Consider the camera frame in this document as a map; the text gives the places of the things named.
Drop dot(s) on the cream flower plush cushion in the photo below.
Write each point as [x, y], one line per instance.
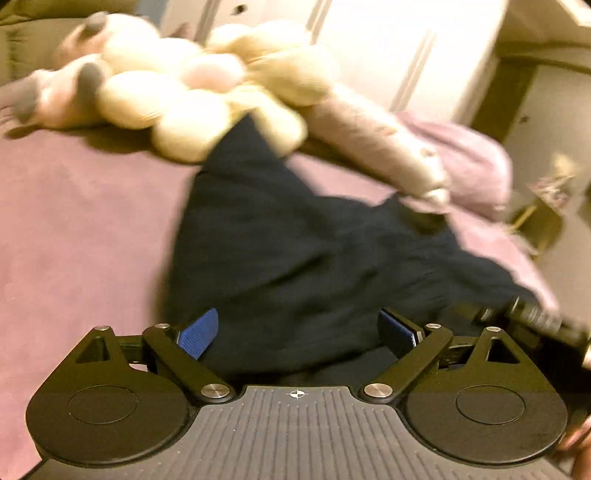
[203, 87]

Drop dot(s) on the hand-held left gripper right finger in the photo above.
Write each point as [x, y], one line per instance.
[400, 330]

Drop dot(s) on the dark navy garment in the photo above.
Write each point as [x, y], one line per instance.
[295, 249]

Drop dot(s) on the white wardrobe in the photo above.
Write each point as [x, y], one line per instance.
[378, 50]

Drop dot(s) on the yellow side table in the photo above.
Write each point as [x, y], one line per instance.
[540, 226]

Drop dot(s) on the dark wooden door frame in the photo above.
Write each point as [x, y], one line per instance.
[501, 101]

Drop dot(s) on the pink plush toy grey hooves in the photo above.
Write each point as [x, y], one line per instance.
[60, 101]

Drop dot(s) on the long lilac plush pillow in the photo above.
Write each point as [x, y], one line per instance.
[369, 138]

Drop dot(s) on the paper-wrapped bouquet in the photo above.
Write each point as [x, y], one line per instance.
[554, 184]

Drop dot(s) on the purple pillow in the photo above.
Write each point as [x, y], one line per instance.
[471, 166]

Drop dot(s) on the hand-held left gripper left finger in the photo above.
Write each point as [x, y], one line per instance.
[199, 333]

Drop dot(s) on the olive headboard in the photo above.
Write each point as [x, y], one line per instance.
[37, 27]

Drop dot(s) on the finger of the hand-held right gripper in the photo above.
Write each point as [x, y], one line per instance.
[521, 313]

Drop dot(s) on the purple bed sheet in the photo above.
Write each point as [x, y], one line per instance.
[78, 221]

